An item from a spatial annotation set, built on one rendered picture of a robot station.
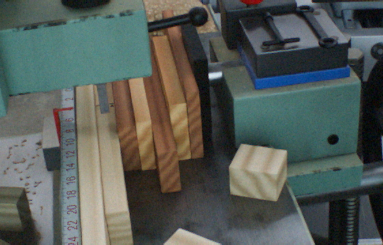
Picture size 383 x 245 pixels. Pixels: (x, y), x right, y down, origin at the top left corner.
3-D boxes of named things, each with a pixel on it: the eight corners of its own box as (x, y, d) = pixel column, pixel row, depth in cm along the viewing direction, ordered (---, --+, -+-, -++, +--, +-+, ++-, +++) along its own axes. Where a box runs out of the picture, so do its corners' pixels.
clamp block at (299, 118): (358, 155, 77) (364, 83, 72) (236, 175, 76) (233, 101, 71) (318, 88, 89) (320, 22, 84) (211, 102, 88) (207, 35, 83)
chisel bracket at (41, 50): (155, 91, 68) (146, 9, 64) (8, 112, 67) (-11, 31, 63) (147, 56, 75) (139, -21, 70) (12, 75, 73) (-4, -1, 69)
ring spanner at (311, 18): (341, 48, 70) (341, 43, 69) (321, 50, 70) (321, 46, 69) (311, 7, 78) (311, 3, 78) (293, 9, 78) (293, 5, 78)
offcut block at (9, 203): (-2, 230, 81) (-10, 203, 79) (7, 213, 84) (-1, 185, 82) (23, 232, 81) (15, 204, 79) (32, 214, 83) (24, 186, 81)
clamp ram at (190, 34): (268, 126, 76) (267, 50, 72) (198, 136, 76) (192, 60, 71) (250, 84, 84) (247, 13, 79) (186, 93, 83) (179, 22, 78)
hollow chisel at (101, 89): (109, 113, 72) (103, 69, 70) (101, 113, 72) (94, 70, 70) (109, 108, 73) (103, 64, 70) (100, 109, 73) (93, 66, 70)
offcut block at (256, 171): (241, 170, 71) (241, 143, 69) (286, 177, 70) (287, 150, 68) (229, 194, 68) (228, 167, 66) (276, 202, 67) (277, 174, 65)
